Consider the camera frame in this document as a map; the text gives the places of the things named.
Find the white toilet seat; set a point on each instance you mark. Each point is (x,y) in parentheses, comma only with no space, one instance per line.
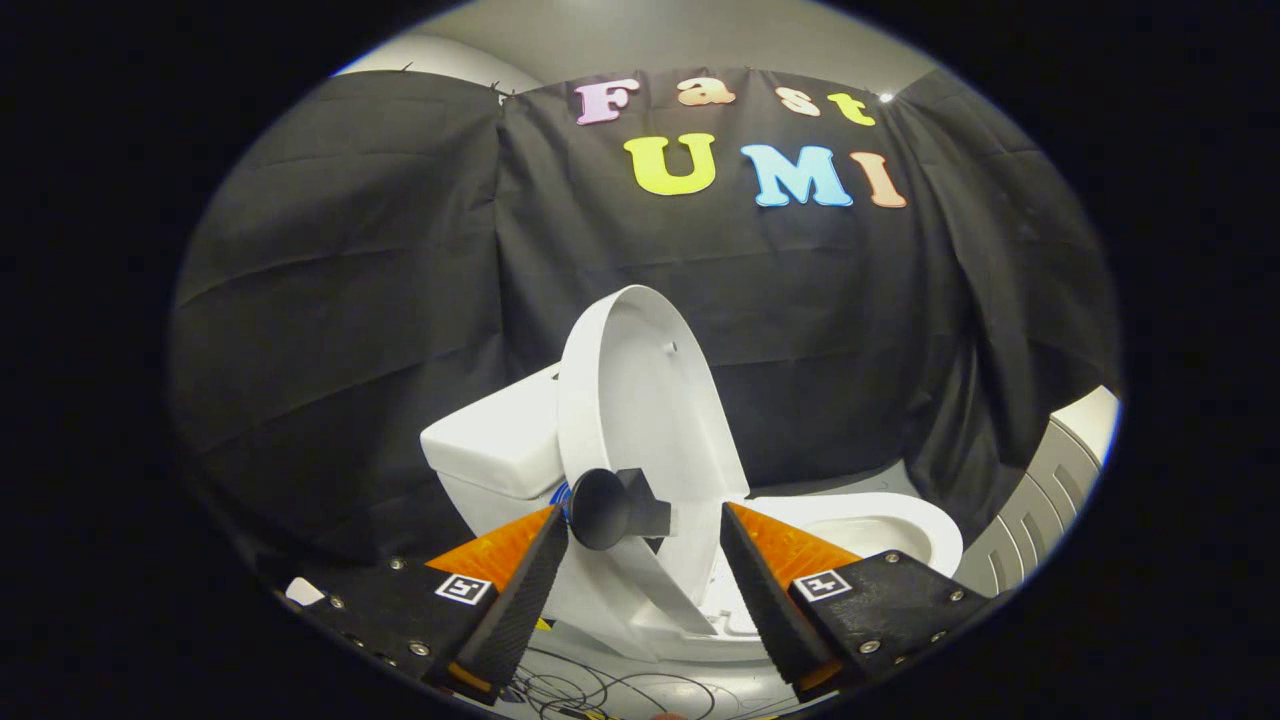
(900,515)

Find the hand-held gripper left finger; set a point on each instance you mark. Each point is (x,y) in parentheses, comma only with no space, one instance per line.
(525,590)

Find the white toilet lid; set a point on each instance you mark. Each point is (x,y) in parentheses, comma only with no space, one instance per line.
(640,400)

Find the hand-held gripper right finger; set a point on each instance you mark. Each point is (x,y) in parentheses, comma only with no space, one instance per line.
(760,590)

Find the black backdrop cloth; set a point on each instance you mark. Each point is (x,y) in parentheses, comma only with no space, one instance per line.
(380,280)

